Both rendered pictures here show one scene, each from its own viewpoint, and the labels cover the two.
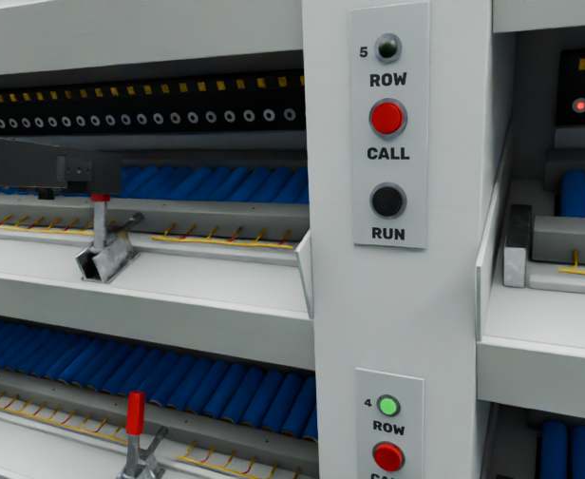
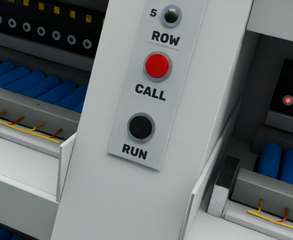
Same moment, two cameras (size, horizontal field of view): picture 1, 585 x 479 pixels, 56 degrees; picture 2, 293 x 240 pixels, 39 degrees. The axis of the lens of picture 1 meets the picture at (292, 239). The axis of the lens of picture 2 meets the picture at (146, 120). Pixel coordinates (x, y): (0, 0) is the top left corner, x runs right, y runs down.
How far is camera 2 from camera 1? 0.02 m
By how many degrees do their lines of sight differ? 11
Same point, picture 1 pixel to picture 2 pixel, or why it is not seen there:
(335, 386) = not seen: outside the picture
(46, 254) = not seen: outside the picture
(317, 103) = (109, 39)
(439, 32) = (209, 16)
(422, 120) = (181, 75)
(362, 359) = not seen: outside the picture
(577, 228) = (267, 184)
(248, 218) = (32, 111)
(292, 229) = (63, 129)
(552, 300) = (237, 232)
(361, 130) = (135, 69)
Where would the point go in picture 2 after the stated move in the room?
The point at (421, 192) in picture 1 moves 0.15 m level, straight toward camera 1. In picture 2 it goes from (166, 127) to (146, 201)
